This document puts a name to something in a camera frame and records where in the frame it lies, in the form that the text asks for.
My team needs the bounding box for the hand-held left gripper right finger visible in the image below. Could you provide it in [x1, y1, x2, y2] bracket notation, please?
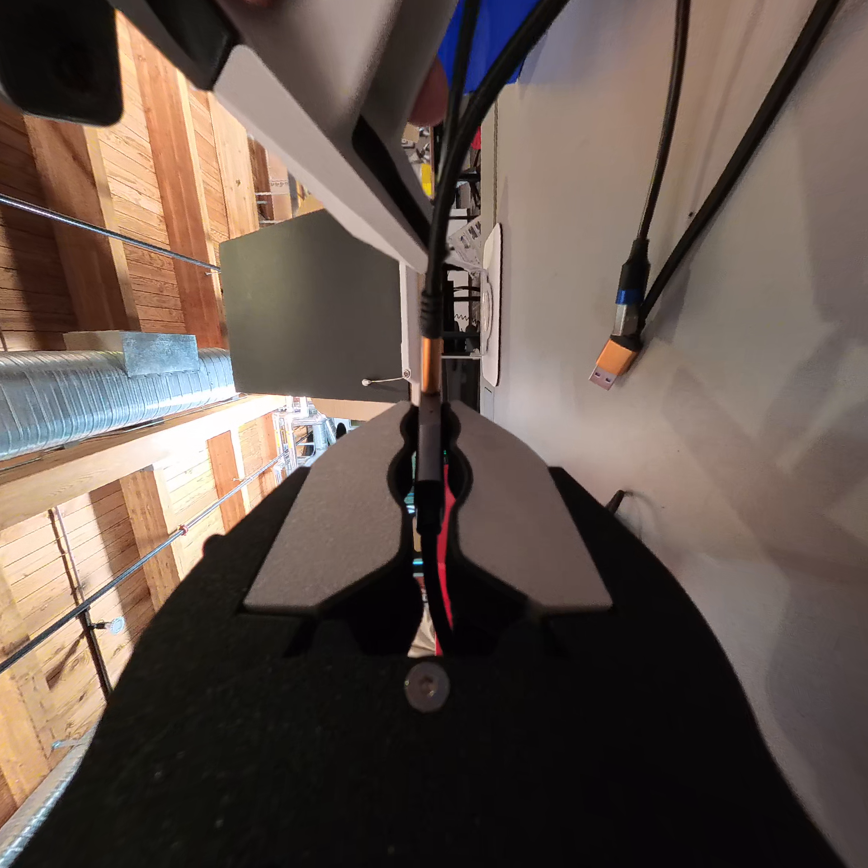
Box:
[442, 401, 613, 655]

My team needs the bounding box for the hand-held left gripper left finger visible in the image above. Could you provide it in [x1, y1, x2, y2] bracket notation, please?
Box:
[243, 401, 423, 655]

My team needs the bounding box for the white board stand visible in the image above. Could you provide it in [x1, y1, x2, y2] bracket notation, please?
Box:
[363, 222, 505, 387]

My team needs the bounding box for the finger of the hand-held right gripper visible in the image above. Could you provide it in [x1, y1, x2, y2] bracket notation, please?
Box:
[117, 0, 240, 90]

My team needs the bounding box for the blue-plug black cable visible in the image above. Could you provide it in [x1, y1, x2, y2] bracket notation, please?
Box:
[612, 0, 691, 341]

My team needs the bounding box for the orange-plug black cable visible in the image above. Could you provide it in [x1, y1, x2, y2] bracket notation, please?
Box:
[417, 0, 842, 397]

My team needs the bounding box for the blue plastic bin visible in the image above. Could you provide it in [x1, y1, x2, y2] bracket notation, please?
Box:
[434, 0, 538, 90]

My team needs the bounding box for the wood-framed black board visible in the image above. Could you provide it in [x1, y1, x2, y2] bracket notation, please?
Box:
[217, 208, 412, 402]

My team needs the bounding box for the silver ventilation duct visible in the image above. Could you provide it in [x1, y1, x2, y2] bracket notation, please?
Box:
[0, 724, 97, 868]
[0, 331, 236, 463]

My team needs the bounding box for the black hub cable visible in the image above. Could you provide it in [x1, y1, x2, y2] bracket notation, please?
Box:
[414, 399, 457, 655]

